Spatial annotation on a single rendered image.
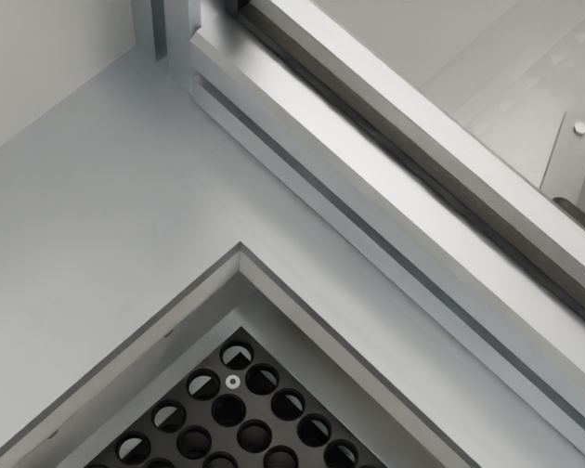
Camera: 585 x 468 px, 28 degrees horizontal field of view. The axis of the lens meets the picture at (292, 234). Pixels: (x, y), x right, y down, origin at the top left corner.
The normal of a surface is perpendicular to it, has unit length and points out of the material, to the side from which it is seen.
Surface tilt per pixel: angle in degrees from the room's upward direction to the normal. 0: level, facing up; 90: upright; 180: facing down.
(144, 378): 90
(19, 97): 90
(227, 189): 0
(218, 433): 0
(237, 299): 90
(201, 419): 0
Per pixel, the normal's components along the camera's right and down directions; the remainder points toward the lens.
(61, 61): 0.71, 0.65
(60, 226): 0.05, -0.44
